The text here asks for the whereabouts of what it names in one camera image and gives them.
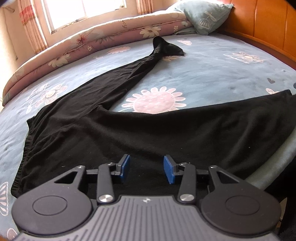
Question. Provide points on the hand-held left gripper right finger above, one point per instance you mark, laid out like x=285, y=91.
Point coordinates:
x=168, y=169

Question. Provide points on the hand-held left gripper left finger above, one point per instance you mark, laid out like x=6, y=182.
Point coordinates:
x=124, y=166

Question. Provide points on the black pants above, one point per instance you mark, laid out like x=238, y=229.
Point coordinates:
x=138, y=132

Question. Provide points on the blue floral bed sheet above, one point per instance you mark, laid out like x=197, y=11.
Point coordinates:
x=208, y=76

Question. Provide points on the pink floral quilt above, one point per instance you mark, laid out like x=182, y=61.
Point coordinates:
x=81, y=39

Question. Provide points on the flat blue pillow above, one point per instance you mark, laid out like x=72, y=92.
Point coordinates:
x=185, y=30

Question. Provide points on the blue printed pillow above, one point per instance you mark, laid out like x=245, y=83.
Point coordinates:
x=203, y=14

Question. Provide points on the pink striped curtain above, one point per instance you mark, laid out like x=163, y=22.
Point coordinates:
x=145, y=5
x=32, y=27

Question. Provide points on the window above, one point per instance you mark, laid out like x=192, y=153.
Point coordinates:
x=69, y=11

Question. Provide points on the wooden headboard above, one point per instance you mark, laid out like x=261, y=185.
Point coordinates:
x=266, y=27

